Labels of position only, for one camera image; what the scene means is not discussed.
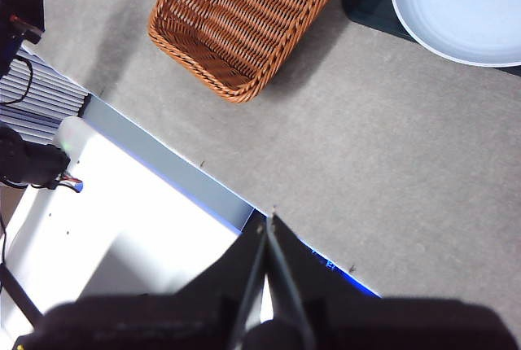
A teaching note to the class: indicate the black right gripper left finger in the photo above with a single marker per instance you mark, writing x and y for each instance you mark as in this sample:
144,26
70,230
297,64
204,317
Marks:
163,321

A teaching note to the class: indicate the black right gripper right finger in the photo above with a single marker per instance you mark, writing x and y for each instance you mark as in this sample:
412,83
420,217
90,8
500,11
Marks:
386,325

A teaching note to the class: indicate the blue round plate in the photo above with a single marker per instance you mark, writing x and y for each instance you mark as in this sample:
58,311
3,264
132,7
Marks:
460,8

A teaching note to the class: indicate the black metal bar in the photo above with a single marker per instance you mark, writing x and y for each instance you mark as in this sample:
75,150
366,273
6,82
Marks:
20,297

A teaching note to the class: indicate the ribbed grey metal panel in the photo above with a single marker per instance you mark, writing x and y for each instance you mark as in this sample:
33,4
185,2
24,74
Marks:
45,89

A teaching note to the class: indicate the brown wicker basket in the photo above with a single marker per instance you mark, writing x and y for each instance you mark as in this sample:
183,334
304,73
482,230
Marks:
252,32

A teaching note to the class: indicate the black box device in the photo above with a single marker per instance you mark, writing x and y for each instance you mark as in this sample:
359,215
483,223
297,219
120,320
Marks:
20,0

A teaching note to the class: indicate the pale grey left wrist camera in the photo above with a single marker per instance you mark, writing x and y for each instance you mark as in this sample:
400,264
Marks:
75,138

